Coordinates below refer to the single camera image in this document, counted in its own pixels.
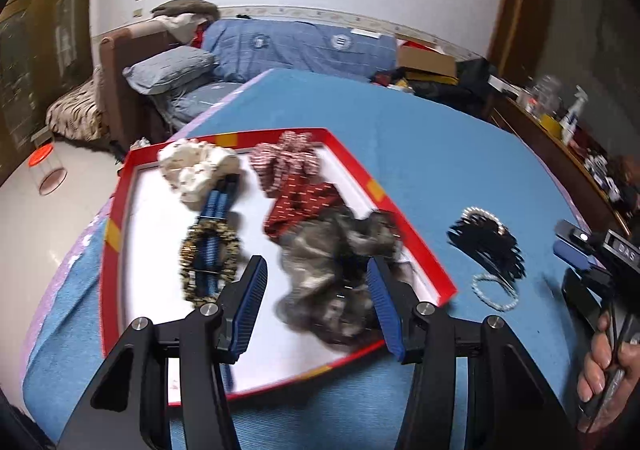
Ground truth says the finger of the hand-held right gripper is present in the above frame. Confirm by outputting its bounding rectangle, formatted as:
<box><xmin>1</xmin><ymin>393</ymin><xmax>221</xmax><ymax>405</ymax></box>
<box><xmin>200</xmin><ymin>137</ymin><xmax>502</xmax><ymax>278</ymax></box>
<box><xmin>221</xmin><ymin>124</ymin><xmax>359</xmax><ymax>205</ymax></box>
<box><xmin>554</xmin><ymin>219</ymin><xmax>605</xmax><ymax>272</ymax></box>
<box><xmin>560</xmin><ymin>266</ymin><xmax>616</xmax><ymax>328</ymax></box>

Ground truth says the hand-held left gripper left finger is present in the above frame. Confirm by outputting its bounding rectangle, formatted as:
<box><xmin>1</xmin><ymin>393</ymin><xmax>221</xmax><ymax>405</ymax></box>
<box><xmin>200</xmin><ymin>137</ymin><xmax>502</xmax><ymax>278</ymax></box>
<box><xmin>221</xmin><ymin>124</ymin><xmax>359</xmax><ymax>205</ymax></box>
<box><xmin>57</xmin><ymin>255</ymin><xmax>269</xmax><ymax>450</ymax></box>

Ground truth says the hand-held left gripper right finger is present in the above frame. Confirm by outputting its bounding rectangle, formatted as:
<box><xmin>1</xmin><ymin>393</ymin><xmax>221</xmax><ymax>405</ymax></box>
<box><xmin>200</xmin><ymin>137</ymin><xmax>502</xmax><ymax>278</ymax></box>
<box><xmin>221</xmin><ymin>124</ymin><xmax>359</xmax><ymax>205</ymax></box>
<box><xmin>366</xmin><ymin>257</ymin><xmax>581</xmax><ymax>450</ymax></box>

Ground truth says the grey patterned scrunchie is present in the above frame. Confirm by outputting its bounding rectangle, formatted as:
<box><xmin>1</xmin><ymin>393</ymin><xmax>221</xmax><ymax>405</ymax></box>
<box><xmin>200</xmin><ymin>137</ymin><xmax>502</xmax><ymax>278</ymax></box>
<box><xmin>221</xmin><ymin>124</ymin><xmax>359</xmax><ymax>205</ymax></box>
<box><xmin>274</xmin><ymin>207</ymin><xmax>416</xmax><ymax>347</ymax></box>

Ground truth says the pale green bead bracelet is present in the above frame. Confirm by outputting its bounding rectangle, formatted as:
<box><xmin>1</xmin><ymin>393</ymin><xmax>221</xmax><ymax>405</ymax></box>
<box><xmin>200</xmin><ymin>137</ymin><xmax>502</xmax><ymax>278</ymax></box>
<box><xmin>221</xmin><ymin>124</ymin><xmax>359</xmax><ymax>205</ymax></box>
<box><xmin>472</xmin><ymin>272</ymin><xmax>521</xmax><ymax>313</ymax></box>

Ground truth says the red shallow box tray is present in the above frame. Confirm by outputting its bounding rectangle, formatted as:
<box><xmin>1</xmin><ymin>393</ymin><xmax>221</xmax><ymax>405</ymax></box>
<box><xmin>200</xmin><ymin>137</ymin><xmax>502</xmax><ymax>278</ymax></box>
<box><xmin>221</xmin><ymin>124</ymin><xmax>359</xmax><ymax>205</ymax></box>
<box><xmin>100</xmin><ymin>127</ymin><xmax>458</xmax><ymax>408</ymax></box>

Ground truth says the person's right hand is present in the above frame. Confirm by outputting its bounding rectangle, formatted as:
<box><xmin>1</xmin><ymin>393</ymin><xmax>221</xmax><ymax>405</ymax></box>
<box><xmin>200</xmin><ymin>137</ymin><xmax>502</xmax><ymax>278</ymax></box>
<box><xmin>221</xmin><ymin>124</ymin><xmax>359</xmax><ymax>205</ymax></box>
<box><xmin>576</xmin><ymin>312</ymin><xmax>640</xmax><ymax>433</ymax></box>

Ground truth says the leopard print scrunchie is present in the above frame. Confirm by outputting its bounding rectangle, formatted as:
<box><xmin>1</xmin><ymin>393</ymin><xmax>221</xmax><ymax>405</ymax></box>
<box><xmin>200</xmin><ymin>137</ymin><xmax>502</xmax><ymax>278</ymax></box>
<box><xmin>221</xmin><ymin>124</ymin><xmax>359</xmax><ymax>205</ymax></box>
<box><xmin>180</xmin><ymin>220</ymin><xmax>244</xmax><ymax>309</ymax></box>

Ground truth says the black hair comb with pearls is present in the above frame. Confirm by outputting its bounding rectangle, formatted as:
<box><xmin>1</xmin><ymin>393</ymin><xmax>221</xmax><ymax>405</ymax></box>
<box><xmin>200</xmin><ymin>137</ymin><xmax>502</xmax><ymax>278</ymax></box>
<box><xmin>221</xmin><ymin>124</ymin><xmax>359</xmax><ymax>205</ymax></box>
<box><xmin>447</xmin><ymin>206</ymin><xmax>526</xmax><ymax>282</ymax></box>

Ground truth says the wooden cabinet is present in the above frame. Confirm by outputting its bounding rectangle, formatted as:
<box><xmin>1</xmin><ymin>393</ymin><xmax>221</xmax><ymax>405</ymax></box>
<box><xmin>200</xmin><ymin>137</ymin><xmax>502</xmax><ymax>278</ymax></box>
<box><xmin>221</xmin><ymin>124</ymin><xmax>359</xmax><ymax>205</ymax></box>
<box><xmin>487</xmin><ymin>90</ymin><xmax>635</xmax><ymax>237</ymax></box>

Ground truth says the dark red scrunchie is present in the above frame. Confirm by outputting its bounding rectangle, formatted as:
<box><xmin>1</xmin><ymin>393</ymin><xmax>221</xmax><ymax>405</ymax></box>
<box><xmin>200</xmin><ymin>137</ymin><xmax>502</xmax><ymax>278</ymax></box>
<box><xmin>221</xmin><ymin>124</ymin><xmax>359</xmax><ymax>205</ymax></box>
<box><xmin>263</xmin><ymin>181</ymin><xmax>351</xmax><ymax>242</ymax></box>

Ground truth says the white spray bottle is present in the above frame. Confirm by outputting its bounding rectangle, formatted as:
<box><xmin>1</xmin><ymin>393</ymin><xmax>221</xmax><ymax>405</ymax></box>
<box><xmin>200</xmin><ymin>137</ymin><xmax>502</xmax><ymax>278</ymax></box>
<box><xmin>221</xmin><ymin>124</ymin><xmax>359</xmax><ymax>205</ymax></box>
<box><xmin>559</xmin><ymin>86</ymin><xmax>589</xmax><ymax>143</ymax></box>

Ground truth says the cream scrunchie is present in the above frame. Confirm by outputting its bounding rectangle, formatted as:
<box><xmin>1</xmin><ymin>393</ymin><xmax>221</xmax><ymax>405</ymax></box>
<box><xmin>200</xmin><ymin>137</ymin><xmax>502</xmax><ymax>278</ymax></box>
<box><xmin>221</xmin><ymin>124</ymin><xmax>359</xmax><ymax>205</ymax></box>
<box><xmin>157</xmin><ymin>139</ymin><xmax>242</xmax><ymax>211</ymax></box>

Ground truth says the red white checked scrunchie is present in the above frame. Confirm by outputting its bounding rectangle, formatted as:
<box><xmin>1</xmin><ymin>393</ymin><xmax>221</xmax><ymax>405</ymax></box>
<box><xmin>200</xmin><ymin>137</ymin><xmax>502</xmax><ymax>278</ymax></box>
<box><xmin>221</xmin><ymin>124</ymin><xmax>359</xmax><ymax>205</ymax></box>
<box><xmin>248</xmin><ymin>131</ymin><xmax>321</xmax><ymax>194</ymax></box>

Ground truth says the blue tablecloth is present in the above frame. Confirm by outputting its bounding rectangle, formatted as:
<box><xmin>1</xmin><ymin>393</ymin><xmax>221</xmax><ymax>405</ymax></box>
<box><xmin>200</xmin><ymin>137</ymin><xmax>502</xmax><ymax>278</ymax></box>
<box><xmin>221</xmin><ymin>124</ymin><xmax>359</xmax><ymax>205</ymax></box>
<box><xmin>22</xmin><ymin>69</ymin><xmax>601</xmax><ymax>450</ymax></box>

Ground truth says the glass pitcher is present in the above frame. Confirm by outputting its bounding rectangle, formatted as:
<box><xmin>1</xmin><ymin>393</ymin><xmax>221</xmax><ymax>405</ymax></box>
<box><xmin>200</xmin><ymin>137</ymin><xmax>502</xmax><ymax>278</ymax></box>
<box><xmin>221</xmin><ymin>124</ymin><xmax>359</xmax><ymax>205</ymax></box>
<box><xmin>530</xmin><ymin>75</ymin><xmax>562</xmax><ymax>120</ymax></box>

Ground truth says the white flat box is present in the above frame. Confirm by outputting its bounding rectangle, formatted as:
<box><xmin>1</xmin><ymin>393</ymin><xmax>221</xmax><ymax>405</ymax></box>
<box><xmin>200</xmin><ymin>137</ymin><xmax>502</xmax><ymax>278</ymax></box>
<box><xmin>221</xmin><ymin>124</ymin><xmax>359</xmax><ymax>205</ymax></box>
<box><xmin>487</xmin><ymin>75</ymin><xmax>521</xmax><ymax>97</ymax></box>

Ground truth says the black bag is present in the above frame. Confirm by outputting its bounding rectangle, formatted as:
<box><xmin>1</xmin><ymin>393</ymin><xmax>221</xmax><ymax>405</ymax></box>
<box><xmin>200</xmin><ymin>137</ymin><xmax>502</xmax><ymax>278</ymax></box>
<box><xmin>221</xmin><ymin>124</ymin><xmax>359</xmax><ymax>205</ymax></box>
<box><xmin>420</xmin><ymin>57</ymin><xmax>496</xmax><ymax>120</ymax></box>

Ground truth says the blue checked cushion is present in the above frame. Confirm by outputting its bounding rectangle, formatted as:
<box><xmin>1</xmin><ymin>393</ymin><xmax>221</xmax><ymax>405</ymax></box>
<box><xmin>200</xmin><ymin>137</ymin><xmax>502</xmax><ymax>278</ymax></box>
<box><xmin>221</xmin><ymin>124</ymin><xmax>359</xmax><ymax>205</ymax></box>
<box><xmin>150</xmin><ymin>80</ymin><xmax>242</xmax><ymax>132</ymax></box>

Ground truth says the clear jar with orange lid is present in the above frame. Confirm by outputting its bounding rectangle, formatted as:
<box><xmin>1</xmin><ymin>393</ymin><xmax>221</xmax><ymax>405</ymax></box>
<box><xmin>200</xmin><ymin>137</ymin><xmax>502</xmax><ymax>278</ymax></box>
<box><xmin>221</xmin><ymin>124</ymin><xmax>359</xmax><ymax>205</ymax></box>
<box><xmin>28</xmin><ymin>144</ymin><xmax>68</xmax><ymax>195</ymax></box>

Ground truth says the brown sofa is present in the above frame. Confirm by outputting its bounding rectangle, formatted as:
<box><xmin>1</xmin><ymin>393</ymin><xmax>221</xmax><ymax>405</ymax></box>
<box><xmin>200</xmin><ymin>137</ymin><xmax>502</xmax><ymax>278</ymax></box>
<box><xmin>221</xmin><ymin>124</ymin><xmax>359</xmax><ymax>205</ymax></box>
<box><xmin>97</xmin><ymin>22</ymin><xmax>172</xmax><ymax>152</ymax></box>

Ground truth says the grey blue pillow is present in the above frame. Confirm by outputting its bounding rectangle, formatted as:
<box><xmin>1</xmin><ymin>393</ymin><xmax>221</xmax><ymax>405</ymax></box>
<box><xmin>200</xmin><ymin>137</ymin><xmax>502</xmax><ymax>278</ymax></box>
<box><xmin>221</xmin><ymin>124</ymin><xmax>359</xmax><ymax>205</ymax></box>
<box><xmin>122</xmin><ymin>46</ymin><xmax>219</xmax><ymax>96</ymax></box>

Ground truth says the cardboard box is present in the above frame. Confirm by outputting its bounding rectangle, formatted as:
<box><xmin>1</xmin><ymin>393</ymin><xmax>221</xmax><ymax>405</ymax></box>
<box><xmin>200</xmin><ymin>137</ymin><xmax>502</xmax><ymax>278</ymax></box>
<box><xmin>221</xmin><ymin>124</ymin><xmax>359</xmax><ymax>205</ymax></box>
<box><xmin>397</xmin><ymin>44</ymin><xmax>457</xmax><ymax>79</ymax></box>

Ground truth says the blue quilt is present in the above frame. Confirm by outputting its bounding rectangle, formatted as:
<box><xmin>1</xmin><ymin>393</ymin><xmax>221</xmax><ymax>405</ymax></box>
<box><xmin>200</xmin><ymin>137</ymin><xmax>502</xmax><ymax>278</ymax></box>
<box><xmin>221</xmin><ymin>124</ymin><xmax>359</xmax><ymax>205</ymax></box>
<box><xmin>200</xmin><ymin>19</ymin><xmax>399</xmax><ymax>84</ymax></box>

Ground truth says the leopard print blanket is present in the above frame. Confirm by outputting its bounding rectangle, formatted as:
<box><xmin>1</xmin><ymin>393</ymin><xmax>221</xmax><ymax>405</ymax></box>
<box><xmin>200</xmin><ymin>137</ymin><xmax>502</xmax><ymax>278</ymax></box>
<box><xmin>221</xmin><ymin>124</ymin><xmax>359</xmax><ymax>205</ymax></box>
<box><xmin>46</xmin><ymin>67</ymin><xmax>109</xmax><ymax>142</ymax></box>

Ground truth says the pile of clothes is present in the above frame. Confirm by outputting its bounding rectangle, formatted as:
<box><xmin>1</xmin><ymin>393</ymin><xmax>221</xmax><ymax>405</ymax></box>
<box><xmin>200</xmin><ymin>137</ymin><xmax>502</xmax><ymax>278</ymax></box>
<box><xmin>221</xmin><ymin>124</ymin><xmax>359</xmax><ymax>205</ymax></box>
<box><xmin>151</xmin><ymin>0</ymin><xmax>221</xmax><ymax>49</ymax></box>

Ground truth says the wooden wardrobe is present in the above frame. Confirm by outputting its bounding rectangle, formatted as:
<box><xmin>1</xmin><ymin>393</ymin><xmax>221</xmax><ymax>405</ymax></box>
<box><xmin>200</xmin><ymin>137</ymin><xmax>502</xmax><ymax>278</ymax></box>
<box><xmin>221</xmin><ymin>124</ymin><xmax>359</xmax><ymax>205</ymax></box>
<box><xmin>0</xmin><ymin>0</ymin><xmax>99</xmax><ymax>186</ymax></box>

